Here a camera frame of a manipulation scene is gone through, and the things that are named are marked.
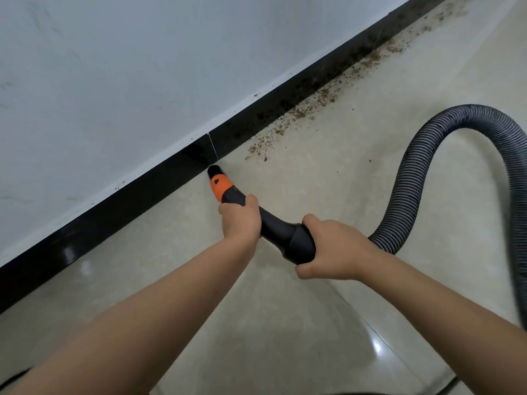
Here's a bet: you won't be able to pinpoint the black orange vacuum nozzle handle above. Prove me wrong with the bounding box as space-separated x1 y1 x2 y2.
207 164 318 266

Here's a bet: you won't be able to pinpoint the person's left forearm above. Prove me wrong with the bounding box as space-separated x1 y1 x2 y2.
8 236 261 395

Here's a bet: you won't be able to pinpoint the person's right forearm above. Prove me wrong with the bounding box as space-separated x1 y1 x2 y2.
362 250 527 395

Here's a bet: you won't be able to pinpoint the black skirting board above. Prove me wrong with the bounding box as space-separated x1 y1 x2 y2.
0 0 453 315

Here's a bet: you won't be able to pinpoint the scattered brown dirt crumbs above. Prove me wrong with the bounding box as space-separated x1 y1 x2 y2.
246 0 472 162

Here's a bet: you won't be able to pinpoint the grey ribbed vacuum hose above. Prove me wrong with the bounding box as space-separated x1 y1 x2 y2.
368 104 527 325

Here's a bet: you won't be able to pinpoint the person's left hand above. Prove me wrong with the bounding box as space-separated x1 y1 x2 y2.
218 194 262 244

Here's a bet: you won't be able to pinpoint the person's right hand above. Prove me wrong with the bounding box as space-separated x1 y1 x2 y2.
295 214 382 281

